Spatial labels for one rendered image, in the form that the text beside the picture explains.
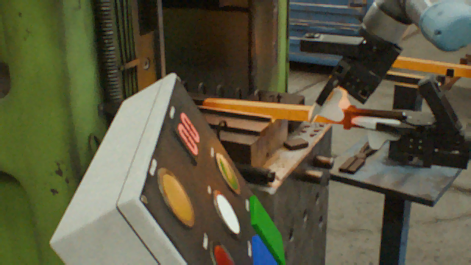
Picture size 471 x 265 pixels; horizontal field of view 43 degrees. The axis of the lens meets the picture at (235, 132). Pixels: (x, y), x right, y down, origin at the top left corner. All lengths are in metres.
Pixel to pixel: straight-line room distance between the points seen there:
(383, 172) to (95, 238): 1.19
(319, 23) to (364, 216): 2.39
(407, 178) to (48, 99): 0.97
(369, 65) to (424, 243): 1.73
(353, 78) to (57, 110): 0.53
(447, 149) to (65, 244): 0.79
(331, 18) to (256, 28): 3.50
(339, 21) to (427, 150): 3.83
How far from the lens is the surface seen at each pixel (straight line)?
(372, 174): 1.58
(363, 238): 2.73
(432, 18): 0.96
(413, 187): 1.53
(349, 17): 4.87
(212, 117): 1.21
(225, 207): 0.64
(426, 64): 1.58
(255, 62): 1.45
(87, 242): 0.48
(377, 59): 1.09
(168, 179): 0.53
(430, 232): 2.84
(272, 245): 0.75
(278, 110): 1.18
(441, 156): 1.13
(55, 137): 0.91
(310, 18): 4.99
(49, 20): 0.85
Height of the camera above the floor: 1.41
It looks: 22 degrees down
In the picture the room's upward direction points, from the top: 1 degrees counter-clockwise
